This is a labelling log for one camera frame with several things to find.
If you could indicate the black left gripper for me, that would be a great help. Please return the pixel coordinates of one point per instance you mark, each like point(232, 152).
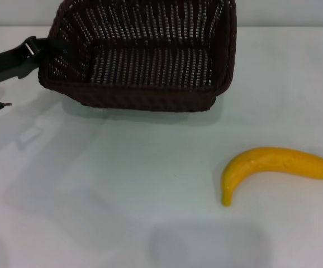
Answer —
point(5, 64)

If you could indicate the black woven rectangular basket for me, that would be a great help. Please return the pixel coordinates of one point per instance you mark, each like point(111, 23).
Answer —
point(150, 69)

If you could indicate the yellow banana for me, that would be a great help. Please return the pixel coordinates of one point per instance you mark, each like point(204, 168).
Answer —
point(265, 162)

